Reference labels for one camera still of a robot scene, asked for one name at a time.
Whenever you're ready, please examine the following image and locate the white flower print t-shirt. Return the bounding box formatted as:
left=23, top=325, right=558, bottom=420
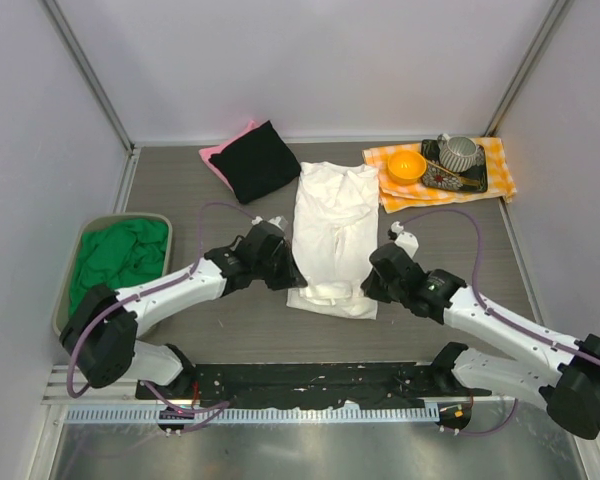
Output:
left=287, top=162, right=379, bottom=320

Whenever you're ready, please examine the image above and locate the grey plastic tray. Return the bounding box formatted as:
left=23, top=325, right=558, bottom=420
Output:
left=52, top=213, right=173, bottom=334

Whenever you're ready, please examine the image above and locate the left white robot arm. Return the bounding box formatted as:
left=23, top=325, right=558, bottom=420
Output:
left=60, top=216, right=307, bottom=398

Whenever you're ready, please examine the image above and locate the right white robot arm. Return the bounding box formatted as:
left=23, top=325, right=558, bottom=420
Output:
left=363, top=243, right=600, bottom=440

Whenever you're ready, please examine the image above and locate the orange checkered cloth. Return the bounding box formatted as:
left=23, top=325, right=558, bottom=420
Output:
left=362, top=137, right=516, bottom=213

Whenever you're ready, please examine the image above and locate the folded black t-shirt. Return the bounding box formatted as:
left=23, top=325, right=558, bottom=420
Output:
left=210, top=121, right=301, bottom=205

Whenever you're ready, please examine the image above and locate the orange bowl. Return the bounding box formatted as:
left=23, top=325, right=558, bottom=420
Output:
left=386, top=150, right=427, bottom=185

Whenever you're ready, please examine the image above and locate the folded pink t-shirt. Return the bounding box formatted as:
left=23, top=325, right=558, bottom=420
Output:
left=198, top=118, right=259, bottom=191

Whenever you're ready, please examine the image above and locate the black patterned plate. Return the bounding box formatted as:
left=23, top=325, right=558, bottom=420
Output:
left=420, top=139, right=489, bottom=193

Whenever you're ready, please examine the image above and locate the striped grey cup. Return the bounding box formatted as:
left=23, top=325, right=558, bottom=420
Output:
left=437, top=133, right=486, bottom=173

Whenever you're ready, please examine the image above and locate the green t-shirt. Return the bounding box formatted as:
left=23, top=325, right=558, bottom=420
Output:
left=68, top=218, right=169, bottom=314

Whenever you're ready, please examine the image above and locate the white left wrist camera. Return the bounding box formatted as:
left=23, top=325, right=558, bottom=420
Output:
left=251, top=216, right=289, bottom=234

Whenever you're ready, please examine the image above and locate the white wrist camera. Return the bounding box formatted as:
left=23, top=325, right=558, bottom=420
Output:
left=251, top=216, right=289, bottom=234
left=388, top=221, right=419, bottom=259

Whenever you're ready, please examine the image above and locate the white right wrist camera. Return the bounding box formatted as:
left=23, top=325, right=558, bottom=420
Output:
left=388, top=221, right=419, bottom=259

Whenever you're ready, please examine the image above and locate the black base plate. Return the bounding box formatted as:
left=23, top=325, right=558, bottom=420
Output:
left=134, top=362, right=492, bottom=409

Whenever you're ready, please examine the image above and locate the slotted cable duct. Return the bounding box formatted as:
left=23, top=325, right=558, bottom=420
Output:
left=64, top=403, right=439, bottom=425

